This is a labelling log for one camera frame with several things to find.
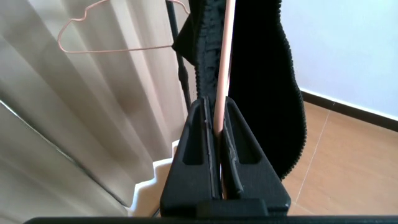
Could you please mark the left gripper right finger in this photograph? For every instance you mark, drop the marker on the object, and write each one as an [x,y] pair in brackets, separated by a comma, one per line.
[264,186]

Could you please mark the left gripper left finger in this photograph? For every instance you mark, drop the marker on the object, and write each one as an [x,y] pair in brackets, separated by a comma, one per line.
[177,186]

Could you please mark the beige curtain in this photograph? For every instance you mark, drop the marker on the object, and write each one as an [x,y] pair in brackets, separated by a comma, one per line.
[77,109]

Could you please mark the black clothes rack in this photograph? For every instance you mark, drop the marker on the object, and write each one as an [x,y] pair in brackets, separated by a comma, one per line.
[183,77]

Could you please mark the black shorts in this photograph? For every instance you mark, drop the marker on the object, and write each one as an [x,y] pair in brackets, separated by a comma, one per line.
[264,77]

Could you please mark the pink clothes hanger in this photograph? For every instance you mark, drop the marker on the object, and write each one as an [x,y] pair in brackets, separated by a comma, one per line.
[118,49]
[225,62]

